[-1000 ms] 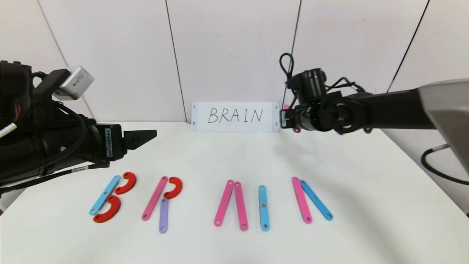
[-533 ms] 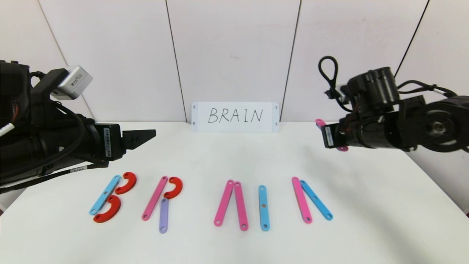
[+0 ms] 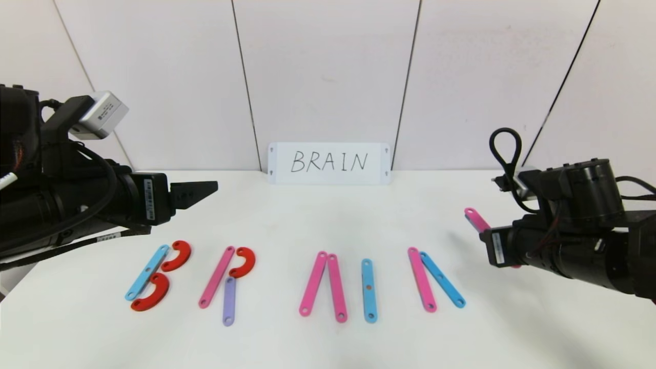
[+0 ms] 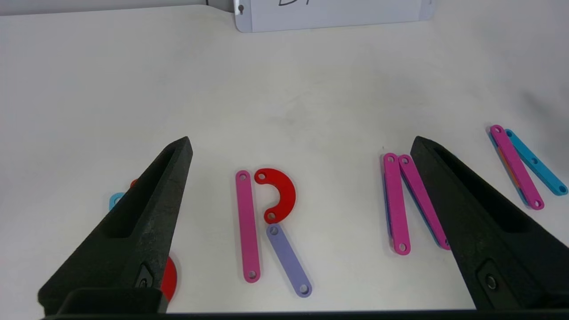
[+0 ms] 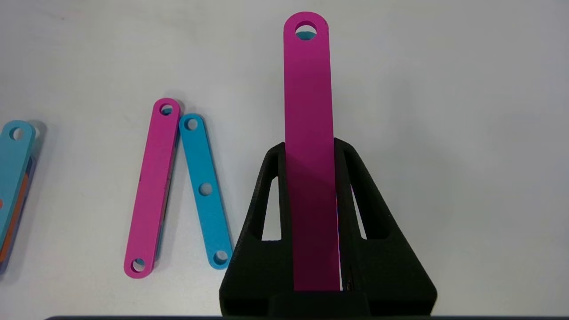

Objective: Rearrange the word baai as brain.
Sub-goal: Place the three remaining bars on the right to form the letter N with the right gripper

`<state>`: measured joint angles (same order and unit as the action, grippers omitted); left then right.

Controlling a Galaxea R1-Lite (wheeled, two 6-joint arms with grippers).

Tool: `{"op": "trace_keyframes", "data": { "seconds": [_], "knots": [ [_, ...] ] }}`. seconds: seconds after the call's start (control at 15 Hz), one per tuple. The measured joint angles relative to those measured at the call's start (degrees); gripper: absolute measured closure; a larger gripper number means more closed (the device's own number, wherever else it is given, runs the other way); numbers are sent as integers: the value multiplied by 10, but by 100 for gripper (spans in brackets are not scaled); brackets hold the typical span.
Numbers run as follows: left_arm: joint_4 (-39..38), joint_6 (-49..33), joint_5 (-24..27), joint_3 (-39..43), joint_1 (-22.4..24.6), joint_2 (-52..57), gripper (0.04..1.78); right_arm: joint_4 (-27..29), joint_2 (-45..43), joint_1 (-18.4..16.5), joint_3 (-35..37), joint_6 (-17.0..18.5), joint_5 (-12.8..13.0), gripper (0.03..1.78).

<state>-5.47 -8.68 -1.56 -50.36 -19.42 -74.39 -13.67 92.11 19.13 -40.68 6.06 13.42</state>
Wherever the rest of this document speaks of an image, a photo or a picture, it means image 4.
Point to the short purple bar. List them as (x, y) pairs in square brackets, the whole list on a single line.
[(289, 260)]

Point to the small red arc piece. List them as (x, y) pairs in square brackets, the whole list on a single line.
[(285, 193)]

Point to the long blue bar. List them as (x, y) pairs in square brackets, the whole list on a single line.
[(116, 201)]

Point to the white BRAIN sign card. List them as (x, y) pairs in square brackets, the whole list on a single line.
[(338, 18)]

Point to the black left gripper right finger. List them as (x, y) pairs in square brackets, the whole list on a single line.
[(502, 253)]

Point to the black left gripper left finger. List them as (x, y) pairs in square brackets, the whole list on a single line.
[(146, 244)]

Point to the short blue bar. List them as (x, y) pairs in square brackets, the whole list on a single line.
[(540, 166)]

